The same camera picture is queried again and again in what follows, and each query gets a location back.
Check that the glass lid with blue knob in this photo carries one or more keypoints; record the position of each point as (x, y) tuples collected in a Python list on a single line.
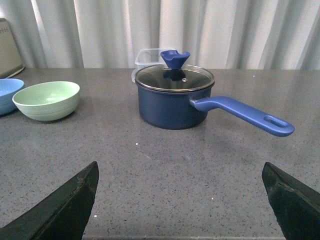
[(174, 75)]

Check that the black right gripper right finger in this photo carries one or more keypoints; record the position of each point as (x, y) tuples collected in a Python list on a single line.
[(296, 206)]

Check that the cream four-slot toaster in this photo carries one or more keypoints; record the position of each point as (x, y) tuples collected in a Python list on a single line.
[(10, 59)]

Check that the blue plastic bowl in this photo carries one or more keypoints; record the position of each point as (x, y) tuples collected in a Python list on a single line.
[(8, 88)]

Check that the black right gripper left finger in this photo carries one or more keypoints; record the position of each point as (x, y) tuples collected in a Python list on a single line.
[(62, 215)]

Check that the dark blue saucepan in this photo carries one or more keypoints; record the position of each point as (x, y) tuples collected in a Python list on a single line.
[(184, 110)]

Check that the white pleated curtain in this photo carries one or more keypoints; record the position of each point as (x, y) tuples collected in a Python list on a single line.
[(219, 34)]

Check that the green plastic bowl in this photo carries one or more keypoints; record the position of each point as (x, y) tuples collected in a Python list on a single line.
[(48, 101)]

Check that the clear plastic food container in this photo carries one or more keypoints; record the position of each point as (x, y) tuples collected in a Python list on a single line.
[(148, 57)]

